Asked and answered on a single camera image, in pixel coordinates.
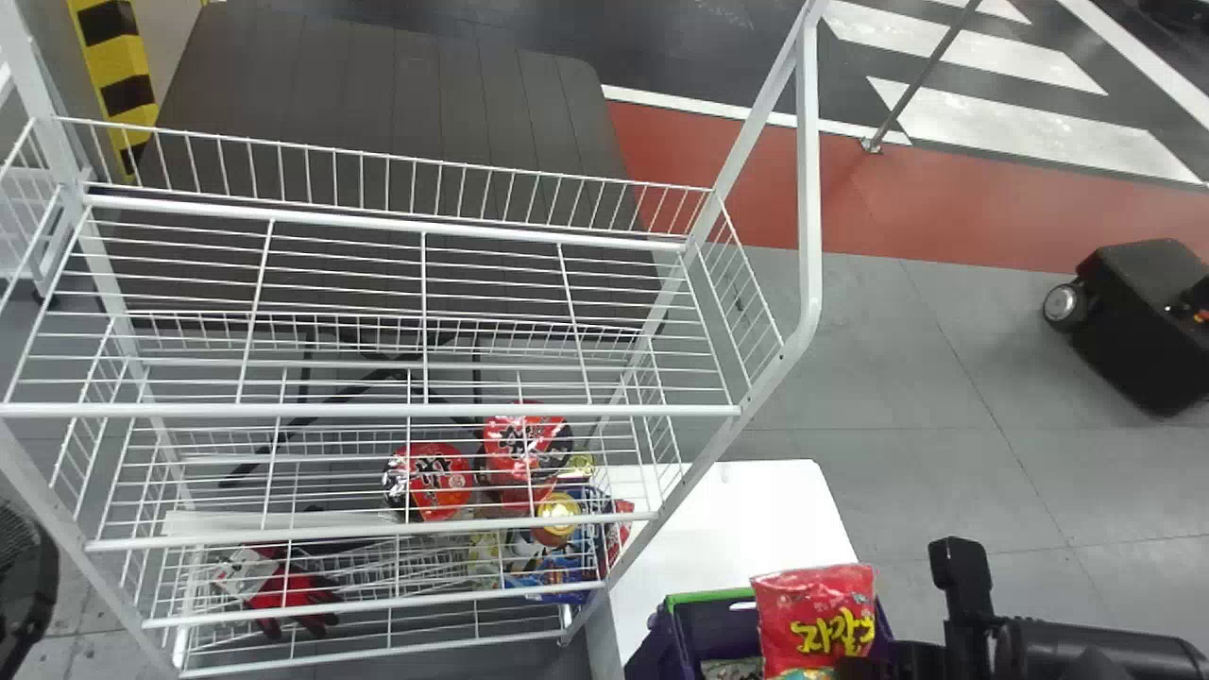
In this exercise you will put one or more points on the yellow can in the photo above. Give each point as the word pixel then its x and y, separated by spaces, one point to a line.
pixel 557 516

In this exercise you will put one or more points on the grey metal pole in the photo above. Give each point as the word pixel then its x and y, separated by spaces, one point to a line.
pixel 921 74

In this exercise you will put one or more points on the yellow black striped post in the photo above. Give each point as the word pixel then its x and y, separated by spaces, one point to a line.
pixel 115 59

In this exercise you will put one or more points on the dark side table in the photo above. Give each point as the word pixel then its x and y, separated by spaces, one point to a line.
pixel 378 94

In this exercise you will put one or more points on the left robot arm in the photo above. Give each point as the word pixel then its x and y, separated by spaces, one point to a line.
pixel 24 586

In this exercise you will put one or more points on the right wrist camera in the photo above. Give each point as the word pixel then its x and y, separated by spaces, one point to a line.
pixel 960 581

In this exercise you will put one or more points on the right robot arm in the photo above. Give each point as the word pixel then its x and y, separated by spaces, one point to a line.
pixel 1096 654

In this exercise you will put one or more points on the purple crate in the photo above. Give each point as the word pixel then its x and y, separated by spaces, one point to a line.
pixel 694 628

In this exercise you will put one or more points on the blue snack packet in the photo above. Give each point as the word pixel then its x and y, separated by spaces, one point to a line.
pixel 557 571

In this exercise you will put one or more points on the red pair of gloves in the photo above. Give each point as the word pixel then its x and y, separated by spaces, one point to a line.
pixel 293 593

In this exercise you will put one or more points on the red snack packet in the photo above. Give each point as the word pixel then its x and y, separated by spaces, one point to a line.
pixel 814 619

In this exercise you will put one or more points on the red noodle cup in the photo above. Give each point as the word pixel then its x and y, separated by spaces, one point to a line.
pixel 521 444
pixel 433 480

